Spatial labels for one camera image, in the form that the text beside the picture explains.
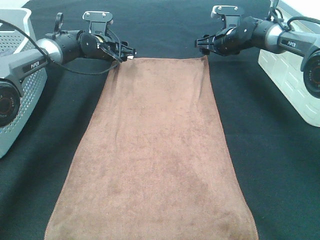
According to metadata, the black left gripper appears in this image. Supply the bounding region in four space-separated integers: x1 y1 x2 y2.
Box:
79 33 136 61

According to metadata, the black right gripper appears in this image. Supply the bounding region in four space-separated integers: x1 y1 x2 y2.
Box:
194 16 259 56

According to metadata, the brown towel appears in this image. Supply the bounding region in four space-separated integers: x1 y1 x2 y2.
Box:
44 57 258 240

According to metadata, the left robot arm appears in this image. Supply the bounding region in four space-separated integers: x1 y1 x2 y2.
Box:
0 30 136 127

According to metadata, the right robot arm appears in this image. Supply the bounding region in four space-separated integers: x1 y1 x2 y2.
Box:
195 16 320 99

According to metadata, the blue-grey towel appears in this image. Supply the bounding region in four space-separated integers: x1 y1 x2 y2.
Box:
0 47 15 57

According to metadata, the white plastic storage box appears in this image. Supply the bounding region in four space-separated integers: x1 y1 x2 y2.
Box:
258 0 320 128

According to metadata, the grey perforated laundry basket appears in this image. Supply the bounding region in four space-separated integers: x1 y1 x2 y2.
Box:
0 7 47 157

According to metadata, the black table cloth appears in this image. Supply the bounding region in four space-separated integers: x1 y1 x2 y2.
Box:
0 0 320 240

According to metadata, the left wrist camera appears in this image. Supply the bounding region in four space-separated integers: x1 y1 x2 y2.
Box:
82 11 113 35

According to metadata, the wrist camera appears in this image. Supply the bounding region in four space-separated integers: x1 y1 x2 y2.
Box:
210 5 245 29
82 11 113 35

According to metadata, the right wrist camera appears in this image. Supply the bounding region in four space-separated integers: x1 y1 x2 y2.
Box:
210 5 245 29

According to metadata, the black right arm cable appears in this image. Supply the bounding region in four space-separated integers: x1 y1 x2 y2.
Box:
268 0 320 31

